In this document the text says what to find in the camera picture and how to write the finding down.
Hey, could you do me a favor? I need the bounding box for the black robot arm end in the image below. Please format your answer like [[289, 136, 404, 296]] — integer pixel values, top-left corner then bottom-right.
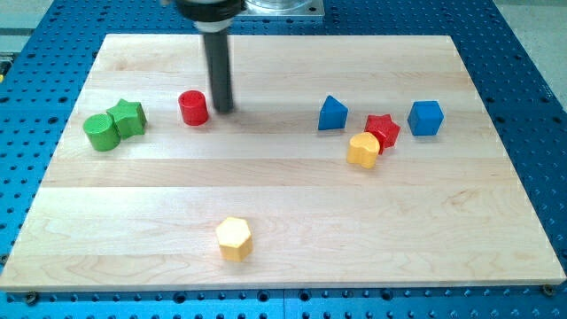
[[175, 0, 245, 33]]

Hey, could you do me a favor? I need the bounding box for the light wooden board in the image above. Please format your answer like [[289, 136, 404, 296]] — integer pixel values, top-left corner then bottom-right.
[[1, 34, 565, 292]]

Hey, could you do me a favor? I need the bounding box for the blue triangle block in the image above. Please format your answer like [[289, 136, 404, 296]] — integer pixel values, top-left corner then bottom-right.
[[317, 95, 348, 130]]

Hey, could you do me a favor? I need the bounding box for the yellow heart block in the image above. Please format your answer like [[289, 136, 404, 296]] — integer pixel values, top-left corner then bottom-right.
[[346, 132, 380, 169]]

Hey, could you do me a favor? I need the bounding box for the yellow hexagon block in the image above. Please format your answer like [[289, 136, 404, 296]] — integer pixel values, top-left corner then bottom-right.
[[215, 217, 253, 262]]

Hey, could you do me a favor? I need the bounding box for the red cylinder block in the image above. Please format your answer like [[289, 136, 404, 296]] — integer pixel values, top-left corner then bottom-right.
[[178, 90, 209, 126]]

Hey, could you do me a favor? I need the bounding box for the red star block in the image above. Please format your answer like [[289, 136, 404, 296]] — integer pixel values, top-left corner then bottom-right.
[[364, 114, 400, 154]]

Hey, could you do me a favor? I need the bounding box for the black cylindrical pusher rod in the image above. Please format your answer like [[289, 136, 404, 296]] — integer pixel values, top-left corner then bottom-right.
[[203, 29, 234, 113]]

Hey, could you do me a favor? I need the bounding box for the blue cube block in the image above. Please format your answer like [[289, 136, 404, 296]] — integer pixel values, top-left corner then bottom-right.
[[408, 101, 444, 136]]

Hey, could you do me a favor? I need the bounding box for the green star block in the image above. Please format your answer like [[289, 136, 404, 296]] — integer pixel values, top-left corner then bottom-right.
[[106, 99, 147, 139]]

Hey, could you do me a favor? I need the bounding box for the green cylinder block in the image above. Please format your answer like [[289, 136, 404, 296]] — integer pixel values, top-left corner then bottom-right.
[[83, 113, 120, 152]]

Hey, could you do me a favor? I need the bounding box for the blue perforated table plate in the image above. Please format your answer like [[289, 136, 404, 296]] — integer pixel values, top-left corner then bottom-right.
[[1, 1, 566, 318]]

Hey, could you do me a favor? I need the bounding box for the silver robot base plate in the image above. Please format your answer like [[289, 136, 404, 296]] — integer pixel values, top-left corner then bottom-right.
[[240, 0, 325, 18]]

